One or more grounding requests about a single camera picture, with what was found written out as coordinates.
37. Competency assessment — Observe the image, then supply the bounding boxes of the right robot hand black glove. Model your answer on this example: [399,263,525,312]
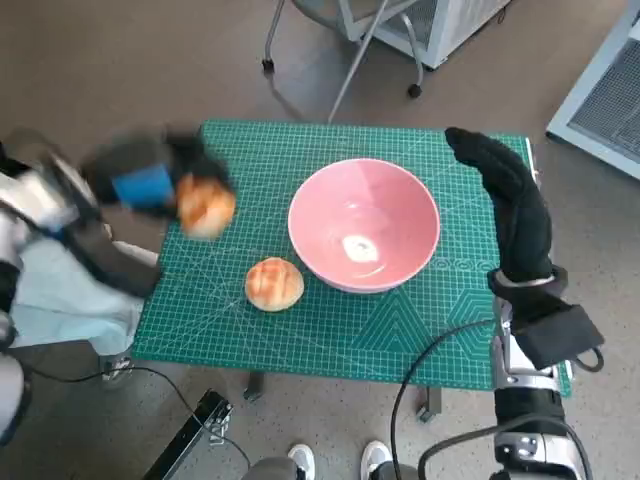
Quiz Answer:
[444,126,555,286]

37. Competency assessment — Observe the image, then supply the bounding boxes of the left robot hand blue tape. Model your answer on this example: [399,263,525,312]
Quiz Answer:
[82,130,236,221]

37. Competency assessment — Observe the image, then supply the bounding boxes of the round bread bun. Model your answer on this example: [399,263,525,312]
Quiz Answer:
[175,172,237,239]
[244,256,305,313]

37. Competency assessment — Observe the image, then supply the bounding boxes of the pink bowl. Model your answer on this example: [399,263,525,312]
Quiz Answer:
[287,158,442,294]

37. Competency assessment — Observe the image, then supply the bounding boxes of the white mesh cabinet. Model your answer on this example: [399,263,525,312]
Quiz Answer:
[545,5,640,181]

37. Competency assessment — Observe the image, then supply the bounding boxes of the person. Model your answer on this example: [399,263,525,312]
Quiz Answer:
[9,234,162,359]

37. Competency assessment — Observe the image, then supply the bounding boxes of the metal table leg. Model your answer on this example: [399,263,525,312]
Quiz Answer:
[416,383,444,422]
[243,372,267,402]

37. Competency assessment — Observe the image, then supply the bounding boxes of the white cabinet with vent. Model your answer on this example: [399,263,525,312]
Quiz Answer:
[344,0,514,71]

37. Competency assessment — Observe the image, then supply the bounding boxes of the green cutting mat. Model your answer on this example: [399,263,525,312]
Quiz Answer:
[130,118,574,397]

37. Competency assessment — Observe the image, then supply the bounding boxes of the white shoe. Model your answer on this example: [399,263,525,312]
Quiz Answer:
[360,439,394,480]
[287,442,317,480]

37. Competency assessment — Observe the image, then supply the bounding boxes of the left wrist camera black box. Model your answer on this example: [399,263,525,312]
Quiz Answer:
[64,214,162,299]

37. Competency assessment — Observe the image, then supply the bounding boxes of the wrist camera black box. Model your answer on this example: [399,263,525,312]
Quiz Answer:
[64,214,162,299]
[509,303,606,372]

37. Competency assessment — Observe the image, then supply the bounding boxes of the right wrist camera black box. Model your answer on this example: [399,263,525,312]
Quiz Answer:
[509,303,606,372]

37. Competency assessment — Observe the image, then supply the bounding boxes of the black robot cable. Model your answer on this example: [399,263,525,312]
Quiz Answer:
[392,322,502,480]

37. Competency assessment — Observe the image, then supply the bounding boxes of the black metal rail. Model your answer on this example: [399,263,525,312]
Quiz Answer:
[142,388,236,480]

